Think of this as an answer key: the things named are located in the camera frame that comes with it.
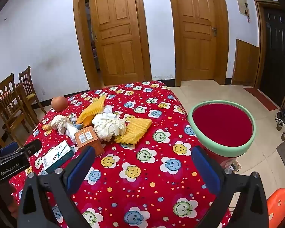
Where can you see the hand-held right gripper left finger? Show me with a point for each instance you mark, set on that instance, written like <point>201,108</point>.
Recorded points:
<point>82,166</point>

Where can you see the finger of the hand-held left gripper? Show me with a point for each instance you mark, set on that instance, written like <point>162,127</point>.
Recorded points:
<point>9,148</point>
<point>33,145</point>

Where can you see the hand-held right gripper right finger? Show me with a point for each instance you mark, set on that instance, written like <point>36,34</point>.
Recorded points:
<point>204,163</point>

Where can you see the white and teal box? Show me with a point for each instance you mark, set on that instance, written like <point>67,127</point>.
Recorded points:
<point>57,158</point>

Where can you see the orange cardboard box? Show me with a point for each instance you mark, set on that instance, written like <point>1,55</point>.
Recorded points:
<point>87,139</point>

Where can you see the small white tissue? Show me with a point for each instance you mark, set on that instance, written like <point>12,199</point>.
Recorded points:
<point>59,122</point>

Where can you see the red bin with green rim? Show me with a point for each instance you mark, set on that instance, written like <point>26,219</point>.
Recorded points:
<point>222,125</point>

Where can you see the large white paper towel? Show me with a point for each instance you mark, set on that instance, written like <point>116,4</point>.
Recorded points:
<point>109,123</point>

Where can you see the yellow foam fruit net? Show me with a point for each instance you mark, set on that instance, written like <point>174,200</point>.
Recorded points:
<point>134,129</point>
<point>95,106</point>

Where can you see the wooden chair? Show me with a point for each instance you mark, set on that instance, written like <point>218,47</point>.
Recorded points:
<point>7,104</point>
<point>26,85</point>

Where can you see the reddish brown round fruit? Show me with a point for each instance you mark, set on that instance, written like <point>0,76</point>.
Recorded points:
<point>59,103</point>

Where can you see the red smiley flower tablecloth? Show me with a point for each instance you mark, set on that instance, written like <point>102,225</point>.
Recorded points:
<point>144,171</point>

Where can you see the orange plastic stool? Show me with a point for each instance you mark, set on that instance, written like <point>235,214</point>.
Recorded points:
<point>279,204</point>

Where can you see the red door mat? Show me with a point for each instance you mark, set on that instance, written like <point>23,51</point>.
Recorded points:
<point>260,97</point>

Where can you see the pair of shoes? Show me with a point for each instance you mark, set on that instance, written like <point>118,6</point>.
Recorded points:
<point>281,120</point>

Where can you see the dark metal door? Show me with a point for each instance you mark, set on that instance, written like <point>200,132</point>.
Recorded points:
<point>275,52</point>

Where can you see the low wooden wall panel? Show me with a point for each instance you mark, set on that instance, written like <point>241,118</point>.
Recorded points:
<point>245,64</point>

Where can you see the wooden door with frame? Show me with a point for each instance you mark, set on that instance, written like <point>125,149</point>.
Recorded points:
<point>194,28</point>
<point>116,28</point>

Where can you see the beige wall box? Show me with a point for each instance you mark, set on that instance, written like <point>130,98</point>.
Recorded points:
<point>242,3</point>

